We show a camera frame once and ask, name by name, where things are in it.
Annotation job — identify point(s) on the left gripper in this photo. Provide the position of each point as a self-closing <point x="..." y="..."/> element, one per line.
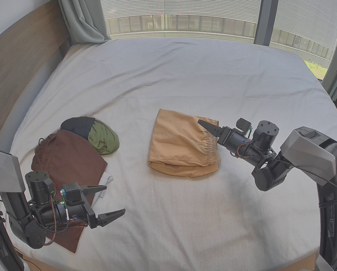
<point x="88" y="210"/>

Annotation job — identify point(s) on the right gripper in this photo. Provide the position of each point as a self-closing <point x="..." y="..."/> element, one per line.
<point x="232" y="138"/>

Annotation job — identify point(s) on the tan shorts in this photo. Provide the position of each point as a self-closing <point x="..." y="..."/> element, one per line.
<point x="179" y="145"/>

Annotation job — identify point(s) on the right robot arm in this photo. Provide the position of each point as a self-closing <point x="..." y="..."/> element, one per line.
<point x="306" y="148"/>

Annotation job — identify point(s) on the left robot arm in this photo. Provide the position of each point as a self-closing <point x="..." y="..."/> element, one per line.
<point x="15" y="216"/>

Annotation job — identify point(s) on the bed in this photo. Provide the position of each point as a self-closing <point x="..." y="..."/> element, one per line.
<point x="168" y="75"/>

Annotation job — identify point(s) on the white garment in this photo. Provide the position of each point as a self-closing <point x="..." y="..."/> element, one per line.
<point x="106" y="179"/>

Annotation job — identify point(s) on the brown shorts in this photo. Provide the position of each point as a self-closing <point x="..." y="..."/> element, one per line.
<point x="69" y="159"/>

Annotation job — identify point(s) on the green garment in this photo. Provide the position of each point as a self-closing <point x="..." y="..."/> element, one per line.
<point x="104" y="138"/>

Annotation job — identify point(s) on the black garment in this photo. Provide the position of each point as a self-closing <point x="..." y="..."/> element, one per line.
<point x="76" y="126"/>

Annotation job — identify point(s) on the window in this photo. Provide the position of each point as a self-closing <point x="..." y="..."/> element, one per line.
<point x="185" y="7"/>

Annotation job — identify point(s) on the grey-green curtain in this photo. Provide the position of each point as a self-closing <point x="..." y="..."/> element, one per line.
<point x="78" y="15"/>

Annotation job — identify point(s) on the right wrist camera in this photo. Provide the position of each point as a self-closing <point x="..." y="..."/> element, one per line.
<point x="244" y="124"/>

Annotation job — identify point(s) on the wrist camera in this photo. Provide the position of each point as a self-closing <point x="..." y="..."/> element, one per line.
<point x="244" y="124"/>
<point x="72" y="193"/>

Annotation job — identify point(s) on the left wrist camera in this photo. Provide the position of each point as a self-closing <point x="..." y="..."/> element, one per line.
<point x="72" y="193"/>

